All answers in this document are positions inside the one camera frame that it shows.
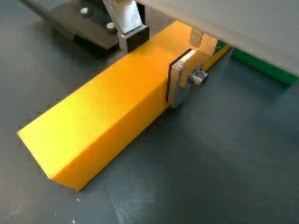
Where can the black metal bracket holder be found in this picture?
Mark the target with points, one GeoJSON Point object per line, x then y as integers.
{"type": "Point", "coordinates": [82, 19]}

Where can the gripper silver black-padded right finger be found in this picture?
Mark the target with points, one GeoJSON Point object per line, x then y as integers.
{"type": "Point", "coordinates": [186, 70]}

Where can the green zigzag block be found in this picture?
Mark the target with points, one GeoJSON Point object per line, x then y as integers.
{"type": "Point", "coordinates": [277, 73]}

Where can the long yellow block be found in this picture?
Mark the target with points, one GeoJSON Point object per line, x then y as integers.
{"type": "Point", "coordinates": [81, 134]}

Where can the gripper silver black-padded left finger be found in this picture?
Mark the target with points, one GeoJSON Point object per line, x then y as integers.
{"type": "Point", "coordinates": [132, 31]}

